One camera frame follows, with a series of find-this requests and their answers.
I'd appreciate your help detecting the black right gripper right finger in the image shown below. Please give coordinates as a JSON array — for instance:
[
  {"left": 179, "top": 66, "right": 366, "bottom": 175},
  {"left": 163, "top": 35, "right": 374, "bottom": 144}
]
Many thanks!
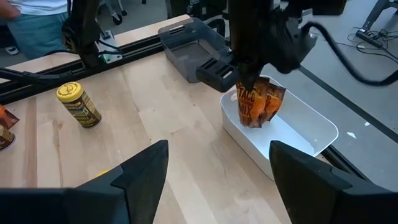
[{"left": 269, "top": 139, "right": 398, "bottom": 224}]

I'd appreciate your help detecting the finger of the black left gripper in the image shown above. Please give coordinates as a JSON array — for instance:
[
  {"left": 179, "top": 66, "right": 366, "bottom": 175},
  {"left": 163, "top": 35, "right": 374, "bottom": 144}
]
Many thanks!
[
  {"left": 195, "top": 57, "right": 253, "bottom": 93},
  {"left": 251, "top": 63, "right": 271, "bottom": 91}
]

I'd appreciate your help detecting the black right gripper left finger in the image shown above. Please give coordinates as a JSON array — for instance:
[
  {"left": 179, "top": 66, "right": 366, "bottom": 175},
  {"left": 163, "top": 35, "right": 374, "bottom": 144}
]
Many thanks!
[{"left": 0, "top": 139, "right": 170, "bottom": 224}]

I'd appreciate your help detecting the grey plastic bin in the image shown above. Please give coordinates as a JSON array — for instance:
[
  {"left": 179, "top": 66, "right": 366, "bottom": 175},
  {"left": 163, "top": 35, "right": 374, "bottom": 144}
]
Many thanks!
[{"left": 157, "top": 17, "right": 237, "bottom": 84}]

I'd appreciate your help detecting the black equipment case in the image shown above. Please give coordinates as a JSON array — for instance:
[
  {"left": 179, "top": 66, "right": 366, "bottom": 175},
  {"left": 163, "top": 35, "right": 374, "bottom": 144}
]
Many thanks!
[{"left": 166, "top": 0, "right": 229, "bottom": 20}]

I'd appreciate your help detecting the white plastic bin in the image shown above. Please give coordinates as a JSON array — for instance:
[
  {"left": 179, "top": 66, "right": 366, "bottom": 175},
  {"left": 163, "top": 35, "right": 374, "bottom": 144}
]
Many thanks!
[{"left": 220, "top": 76, "right": 340, "bottom": 181}]

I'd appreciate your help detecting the black power strip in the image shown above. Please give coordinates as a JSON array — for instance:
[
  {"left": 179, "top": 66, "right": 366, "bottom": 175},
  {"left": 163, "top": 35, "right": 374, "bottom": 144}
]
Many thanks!
[{"left": 356, "top": 28, "right": 384, "bottom": 49}]

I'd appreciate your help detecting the grey office chair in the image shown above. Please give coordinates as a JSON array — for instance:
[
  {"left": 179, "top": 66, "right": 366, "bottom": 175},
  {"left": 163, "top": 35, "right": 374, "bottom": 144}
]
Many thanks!
[{"left": 99, "top": 0, "right": 149, "bottom": 26}]

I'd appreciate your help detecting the person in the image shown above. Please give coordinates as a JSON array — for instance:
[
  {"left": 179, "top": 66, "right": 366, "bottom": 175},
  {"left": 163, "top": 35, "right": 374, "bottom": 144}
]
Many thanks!
[{"left": 0, "top": 0, "right": 71, "bottom": 60}]

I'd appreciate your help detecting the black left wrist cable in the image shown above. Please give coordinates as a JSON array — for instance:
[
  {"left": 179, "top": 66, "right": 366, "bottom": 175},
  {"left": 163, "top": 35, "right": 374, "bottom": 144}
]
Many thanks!
[{"left": 302, "top": 21, "right": 398, "bottom": 87}]

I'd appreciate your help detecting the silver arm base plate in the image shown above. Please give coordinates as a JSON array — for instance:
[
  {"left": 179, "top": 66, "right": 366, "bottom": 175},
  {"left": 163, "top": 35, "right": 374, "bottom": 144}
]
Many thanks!
[{"left": 98, "top": 30, "right": 123, "bottom": 65}]

